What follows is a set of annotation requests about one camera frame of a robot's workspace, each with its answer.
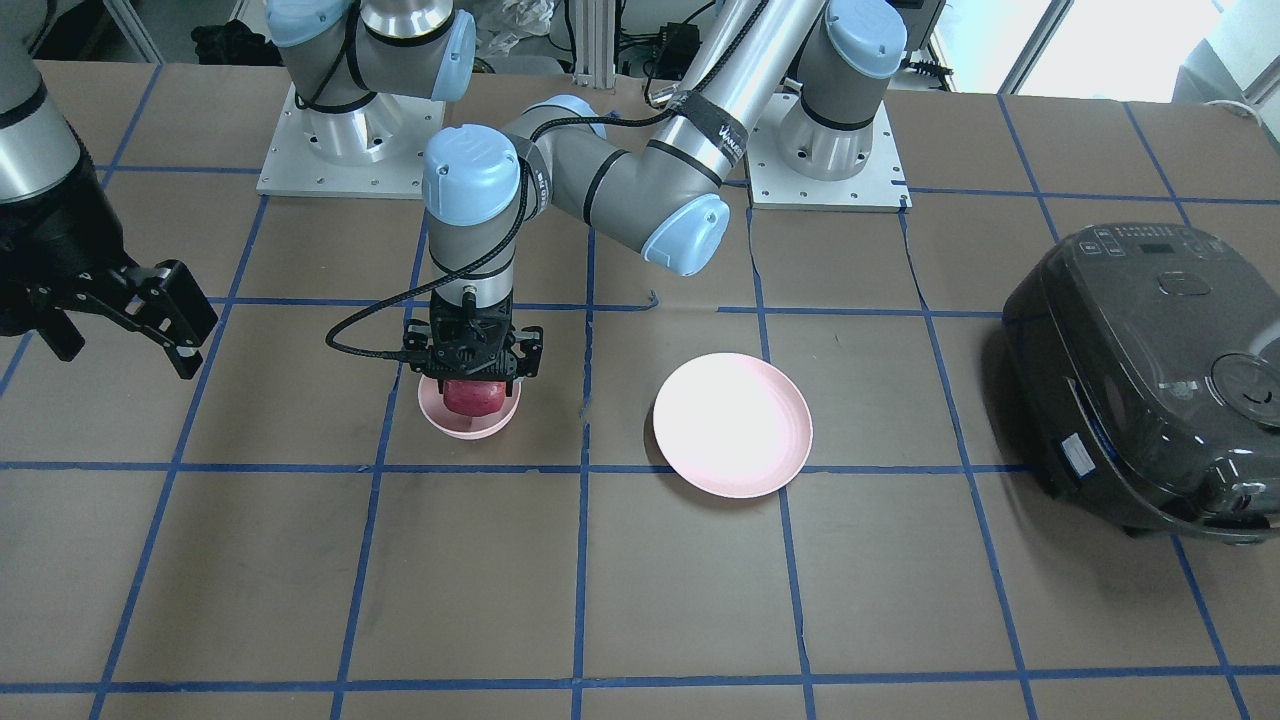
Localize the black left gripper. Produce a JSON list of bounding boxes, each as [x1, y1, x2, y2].
[[399, 291, 544, 383]]

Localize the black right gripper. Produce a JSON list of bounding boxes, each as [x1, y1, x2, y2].
[[1, 160, 218, 380]]

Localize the red apple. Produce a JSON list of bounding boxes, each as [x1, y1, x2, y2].
[[442, 379, 507, 418]]

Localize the pink bowl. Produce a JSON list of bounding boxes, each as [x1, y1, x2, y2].
[[417, 377, 522, 441]]

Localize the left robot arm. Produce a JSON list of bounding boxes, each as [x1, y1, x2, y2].
[[390, 1, 908, 384]]

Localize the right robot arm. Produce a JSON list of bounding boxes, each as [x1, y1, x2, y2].
[[1, 1, 475, 379]]

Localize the pink plate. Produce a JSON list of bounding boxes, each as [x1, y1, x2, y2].
[[652, 352, 814, 498]]

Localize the black rice cooker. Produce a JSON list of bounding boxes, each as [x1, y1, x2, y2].
[[1002, 222, 1279, 544]]

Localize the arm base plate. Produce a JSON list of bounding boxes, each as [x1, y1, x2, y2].
[[745, 92, 913, 213], [256, 86, 447, 204]]

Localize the aluminium frame post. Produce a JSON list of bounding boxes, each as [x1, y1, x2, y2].
[[566, 0, 622, 91]]

